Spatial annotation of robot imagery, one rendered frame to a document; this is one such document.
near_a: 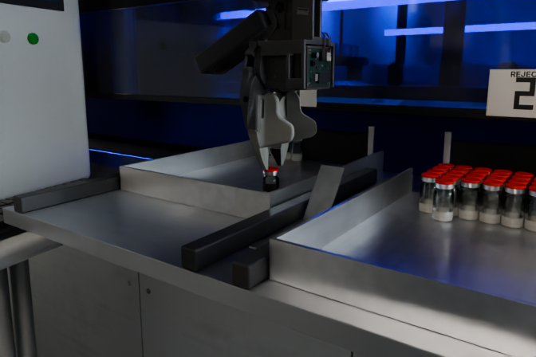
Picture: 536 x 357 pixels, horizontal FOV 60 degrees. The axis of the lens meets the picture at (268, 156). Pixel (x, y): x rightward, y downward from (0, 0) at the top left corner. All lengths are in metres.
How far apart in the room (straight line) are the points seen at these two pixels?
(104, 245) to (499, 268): 0.37
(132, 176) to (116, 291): 0.63
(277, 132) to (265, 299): 0.23
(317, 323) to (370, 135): 0.51
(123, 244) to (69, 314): 1.01
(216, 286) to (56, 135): 0.73
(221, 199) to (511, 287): 0.32
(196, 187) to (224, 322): 0.49
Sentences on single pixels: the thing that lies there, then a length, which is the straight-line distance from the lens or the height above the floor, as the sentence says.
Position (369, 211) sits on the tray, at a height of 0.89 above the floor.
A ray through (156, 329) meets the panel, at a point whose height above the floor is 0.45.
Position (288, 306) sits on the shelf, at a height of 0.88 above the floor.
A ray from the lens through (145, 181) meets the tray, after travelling 0.65.
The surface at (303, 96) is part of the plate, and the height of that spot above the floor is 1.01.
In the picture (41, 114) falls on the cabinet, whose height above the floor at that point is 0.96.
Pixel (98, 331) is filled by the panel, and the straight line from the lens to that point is 1.40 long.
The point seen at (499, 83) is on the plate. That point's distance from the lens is 0.67.
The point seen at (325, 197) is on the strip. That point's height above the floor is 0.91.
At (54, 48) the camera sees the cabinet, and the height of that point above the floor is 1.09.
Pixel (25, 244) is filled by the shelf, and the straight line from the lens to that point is 0.77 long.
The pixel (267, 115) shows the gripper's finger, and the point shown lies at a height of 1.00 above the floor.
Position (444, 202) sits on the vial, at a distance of 0.55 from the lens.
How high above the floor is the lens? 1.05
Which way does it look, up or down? 10 degrees down
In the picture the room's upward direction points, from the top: straight up
